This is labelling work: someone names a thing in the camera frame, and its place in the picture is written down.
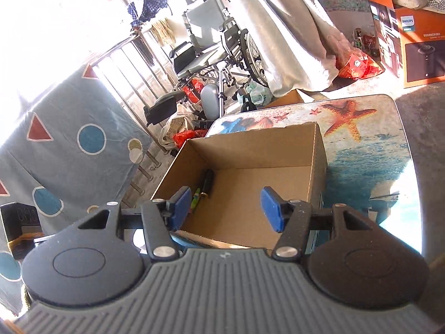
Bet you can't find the blue geometric print blanket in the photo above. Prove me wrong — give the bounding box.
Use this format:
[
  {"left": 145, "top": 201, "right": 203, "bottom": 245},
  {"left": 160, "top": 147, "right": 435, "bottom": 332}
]
[{"left": 0, "top": 64, "right": 154, "bottom": 317}]

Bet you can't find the green pen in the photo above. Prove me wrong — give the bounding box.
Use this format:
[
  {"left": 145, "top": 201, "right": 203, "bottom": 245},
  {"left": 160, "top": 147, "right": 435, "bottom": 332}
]
[{"left": 188, "top": 188, "right": 201, "bottom": 214}]

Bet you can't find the small red plastic bag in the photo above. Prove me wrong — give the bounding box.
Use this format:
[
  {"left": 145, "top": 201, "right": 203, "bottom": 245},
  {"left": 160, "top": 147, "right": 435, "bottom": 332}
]
[{"left": 172, "top": 129, "right": 209, "bottom": 148}]

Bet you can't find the folding wheelchair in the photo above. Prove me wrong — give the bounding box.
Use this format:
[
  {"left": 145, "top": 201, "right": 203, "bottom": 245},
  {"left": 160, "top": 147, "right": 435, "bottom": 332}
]
[{"left": 169, "top": 0, "right": 270, "bottom": 93}]

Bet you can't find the beige tote bag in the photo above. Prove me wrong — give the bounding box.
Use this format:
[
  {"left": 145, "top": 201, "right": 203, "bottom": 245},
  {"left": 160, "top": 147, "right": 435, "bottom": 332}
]
[{"left": 158, "top": 102, "right": 195, "bottom": 150}]

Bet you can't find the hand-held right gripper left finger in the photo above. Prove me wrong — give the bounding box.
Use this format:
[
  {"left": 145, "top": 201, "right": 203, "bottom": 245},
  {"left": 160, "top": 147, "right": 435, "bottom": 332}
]
[{"left": 78, "top": 186, "right": 192, "bottom": 261}]

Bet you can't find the pale green plastic bag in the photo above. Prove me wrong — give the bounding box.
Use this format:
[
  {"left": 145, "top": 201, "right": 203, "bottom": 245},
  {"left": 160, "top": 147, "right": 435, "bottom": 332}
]
[{"left": 240, "top": 80, "right": 273, "bottom": 107}]

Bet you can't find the black cylindrical flashlight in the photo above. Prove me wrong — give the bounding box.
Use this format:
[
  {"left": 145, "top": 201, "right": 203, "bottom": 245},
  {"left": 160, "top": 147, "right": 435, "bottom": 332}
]
[{"left": 199, "top": 169, "right": 214, "bottom": 199}]

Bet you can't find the group of bottles and cans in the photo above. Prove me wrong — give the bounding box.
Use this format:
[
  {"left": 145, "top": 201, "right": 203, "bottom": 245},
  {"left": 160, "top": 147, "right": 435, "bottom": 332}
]
[{"left": 353, "top": 28, "right": 379, "bottom": 56}]

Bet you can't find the blue checkered hanging cloth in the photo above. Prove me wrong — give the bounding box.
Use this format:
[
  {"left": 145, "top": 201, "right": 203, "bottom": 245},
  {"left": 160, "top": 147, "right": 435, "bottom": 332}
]
[{"left": 127, "top": 0, "right": 171, "bottom": 28}]

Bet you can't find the black block with yellow cord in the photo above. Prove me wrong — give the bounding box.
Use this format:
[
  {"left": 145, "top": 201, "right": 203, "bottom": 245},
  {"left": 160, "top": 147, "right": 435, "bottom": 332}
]
[{"left": 0, "top": 202, "right": 46, "bottom": 260}]

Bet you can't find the red item under wheelchair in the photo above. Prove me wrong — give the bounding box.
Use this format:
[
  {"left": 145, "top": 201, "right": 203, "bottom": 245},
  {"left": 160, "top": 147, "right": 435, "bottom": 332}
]
[{"left": 182, "top": 78, "right": 206, "bottom": 103}]

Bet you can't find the black padded wheelchair rest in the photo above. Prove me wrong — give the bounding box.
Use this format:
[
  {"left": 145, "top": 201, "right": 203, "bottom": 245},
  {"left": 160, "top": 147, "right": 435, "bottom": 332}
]
[{"left": 144, "top": 90, "right": 186, "bottom": 126}]

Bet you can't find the large red plastic bag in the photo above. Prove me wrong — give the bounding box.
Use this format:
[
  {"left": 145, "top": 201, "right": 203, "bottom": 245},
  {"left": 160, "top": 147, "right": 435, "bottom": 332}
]
[{"left": 335, "top": 49, "right": 385, "bottom": 80}]

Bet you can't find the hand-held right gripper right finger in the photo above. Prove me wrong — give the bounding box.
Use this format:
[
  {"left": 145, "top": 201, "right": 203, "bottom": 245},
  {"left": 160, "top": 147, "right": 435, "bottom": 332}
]
[{"left": 261, "top": 186, "right": 374, "bottom": 261}]

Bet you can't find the beige fringed towel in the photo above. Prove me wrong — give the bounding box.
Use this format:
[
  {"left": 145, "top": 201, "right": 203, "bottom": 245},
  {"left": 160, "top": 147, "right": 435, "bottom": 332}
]
[{"left": 151, "top": 17, "right": 174, "bottom": 46}]

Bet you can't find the white curtain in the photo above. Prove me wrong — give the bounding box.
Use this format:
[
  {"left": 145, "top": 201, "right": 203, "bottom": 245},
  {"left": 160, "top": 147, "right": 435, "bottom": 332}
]
[{"left": 222, "top": 0, "right": 352, "bottom": 101}]

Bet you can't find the metal bed rail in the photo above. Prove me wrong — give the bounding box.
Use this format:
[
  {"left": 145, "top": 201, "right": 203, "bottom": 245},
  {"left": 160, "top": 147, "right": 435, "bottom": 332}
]
[{"left": 94, "top": 30, "right": 181, "bottom": 195}]

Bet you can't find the flat brown cardboard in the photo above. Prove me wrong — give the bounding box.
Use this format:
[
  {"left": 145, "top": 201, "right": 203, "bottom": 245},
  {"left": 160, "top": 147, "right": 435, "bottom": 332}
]
[{"left": 271, "top": 89, "right": 315, "bottom": 108}]

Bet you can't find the grey wheelchair leg rest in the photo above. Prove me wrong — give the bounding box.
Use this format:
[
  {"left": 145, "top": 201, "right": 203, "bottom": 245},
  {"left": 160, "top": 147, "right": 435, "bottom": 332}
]
[{"left": 200, "top": 83, "right": 223, "bottom": 119}]

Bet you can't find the cardboard box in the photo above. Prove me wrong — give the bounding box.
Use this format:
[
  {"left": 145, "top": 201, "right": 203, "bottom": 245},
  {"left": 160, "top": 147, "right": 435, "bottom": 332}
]
[{"left": 151, "top": 121, "right": 329, "bottom": 251}]

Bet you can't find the orange appliance carton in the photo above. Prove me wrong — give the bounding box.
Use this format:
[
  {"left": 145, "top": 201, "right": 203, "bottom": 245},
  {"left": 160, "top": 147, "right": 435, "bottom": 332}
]
[{"left": 358, "top": 0, "right": 445, "bottom": 89}]

